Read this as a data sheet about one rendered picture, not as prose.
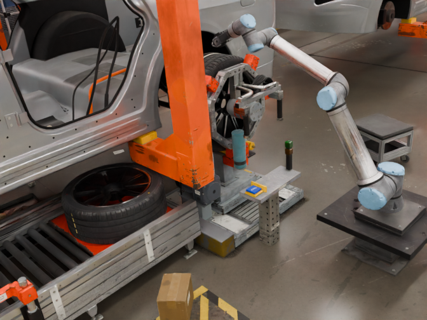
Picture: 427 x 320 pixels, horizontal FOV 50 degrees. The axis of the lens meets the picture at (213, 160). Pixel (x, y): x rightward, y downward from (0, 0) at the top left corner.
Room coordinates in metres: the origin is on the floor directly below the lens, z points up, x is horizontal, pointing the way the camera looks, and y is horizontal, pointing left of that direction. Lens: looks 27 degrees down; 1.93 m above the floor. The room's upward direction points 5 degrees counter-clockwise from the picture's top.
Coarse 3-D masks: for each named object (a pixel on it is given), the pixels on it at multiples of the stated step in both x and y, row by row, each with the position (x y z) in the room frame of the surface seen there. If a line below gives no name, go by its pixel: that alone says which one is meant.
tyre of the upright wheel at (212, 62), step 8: (208, 56) 3.01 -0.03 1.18; (216, 56) 2.98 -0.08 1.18; (224, 56) 2.96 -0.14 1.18; (232, 56) 2.98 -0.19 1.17; (208, 64) 2.89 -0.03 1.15; (216, 64) 2.86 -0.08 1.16; (224, 64) 2.90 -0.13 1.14; (232, 64) 2.95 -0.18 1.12; (208, 72) 2.81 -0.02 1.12; (216, 72) 2.85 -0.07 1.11; (216, 144) 2.81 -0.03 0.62
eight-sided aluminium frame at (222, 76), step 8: (240, 64) 2.95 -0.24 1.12; (248, 64) 2.94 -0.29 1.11; (224, 72) 2.79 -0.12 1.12; (232, 72) 2.83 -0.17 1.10; (248, 72) 2.95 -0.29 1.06; (256, 72) 2.99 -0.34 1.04; (216, 80) 2.79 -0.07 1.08; (224, 80) 2.78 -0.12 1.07; (208, 96) 2.73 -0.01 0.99; (216, 96) 2.72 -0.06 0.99; (208, 104) 2.68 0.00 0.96; (264, 104) 3.04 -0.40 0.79; (208, 112) 2.69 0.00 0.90; (216, 128) 2.70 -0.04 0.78; (256, 128) 2.97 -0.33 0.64; (216, 136) 2.69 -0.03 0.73; (224, 144) 2.75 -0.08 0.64
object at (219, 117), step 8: (248, 80) 3.07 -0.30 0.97; (224, 96) 2.92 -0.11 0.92; (216, 104) 2.91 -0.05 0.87; (224, 112) 2.97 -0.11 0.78; (216, 120) 2.86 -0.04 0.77; (224, 120) 2.92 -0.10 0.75; (232, 120) 2.96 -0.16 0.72; (240, 120) 3.07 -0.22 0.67; (224, 128) 2.90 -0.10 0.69; (232, 128) 3.03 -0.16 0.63; (240, 128) 3.00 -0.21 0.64; (224, 136) 2.90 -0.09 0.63
